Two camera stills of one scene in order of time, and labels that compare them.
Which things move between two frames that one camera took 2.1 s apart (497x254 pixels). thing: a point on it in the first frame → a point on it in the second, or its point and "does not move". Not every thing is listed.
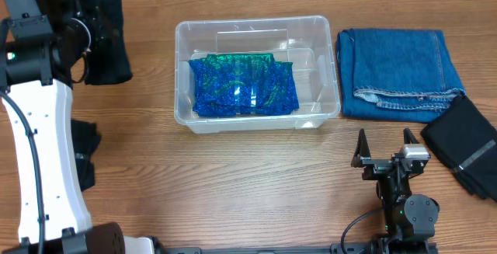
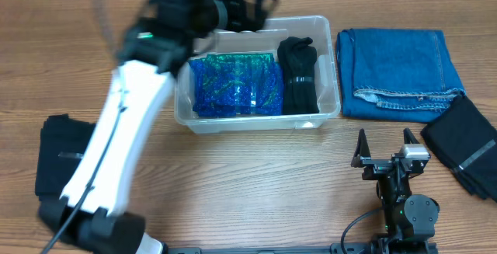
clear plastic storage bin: x=255 y=74 does not move
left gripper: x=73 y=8 → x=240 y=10
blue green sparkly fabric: x=243 y=84 does not move
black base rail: x=335 y=248 does not move
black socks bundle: x=108 y=60 → x=297 y=69
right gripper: x=360 y=158 does not move
